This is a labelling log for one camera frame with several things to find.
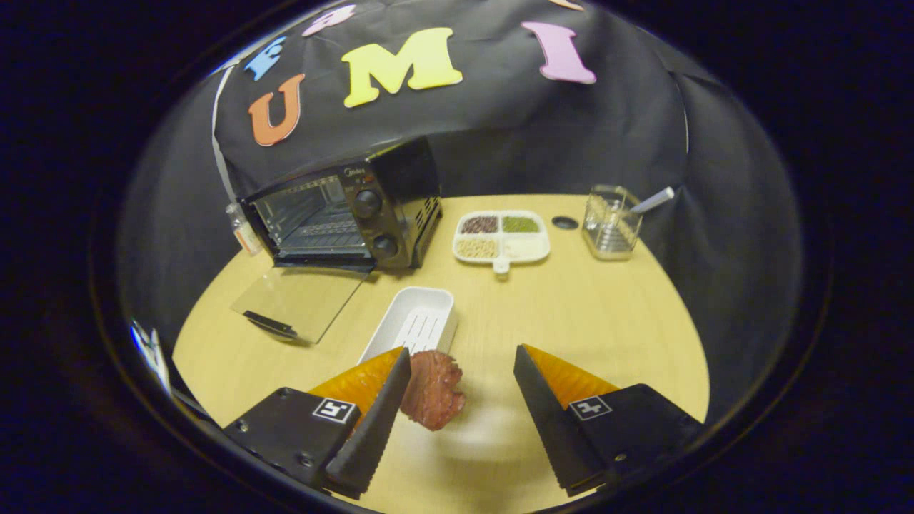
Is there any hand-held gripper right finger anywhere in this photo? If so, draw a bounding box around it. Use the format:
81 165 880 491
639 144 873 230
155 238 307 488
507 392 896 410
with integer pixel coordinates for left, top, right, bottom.
513 344 704 497

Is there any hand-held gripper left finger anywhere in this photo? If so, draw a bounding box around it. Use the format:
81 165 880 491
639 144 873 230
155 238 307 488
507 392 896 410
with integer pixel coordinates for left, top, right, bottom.
223 347 413 499

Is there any brown meat steak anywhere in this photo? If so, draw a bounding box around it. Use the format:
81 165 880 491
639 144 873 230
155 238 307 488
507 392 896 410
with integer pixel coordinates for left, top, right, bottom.
400 350 466 431

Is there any black toaster oven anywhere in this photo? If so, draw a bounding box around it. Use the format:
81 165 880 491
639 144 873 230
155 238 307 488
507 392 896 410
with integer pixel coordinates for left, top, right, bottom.
230 137 443 345

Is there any white rectangular tray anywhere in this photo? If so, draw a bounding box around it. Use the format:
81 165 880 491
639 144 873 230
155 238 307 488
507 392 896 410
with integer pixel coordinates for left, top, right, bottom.
357 286 459 365

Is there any white divided dish of beans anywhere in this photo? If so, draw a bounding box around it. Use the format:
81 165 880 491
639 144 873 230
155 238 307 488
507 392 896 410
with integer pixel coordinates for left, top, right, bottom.
452 210 551 275

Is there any small clear bottle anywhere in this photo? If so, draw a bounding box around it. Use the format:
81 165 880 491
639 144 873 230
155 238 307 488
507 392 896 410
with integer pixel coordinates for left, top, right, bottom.
226 203 263 256

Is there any white spoon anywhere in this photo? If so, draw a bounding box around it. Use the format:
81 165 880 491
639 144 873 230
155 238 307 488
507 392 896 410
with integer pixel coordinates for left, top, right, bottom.
628 187 675 215

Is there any black backdrop cloth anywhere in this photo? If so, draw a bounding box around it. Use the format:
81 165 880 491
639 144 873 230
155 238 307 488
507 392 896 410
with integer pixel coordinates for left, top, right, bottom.
118 0 804 422

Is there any wire utensil holder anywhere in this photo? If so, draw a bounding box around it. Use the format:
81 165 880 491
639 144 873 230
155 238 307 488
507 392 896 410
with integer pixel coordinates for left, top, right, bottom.
582 185 642 261

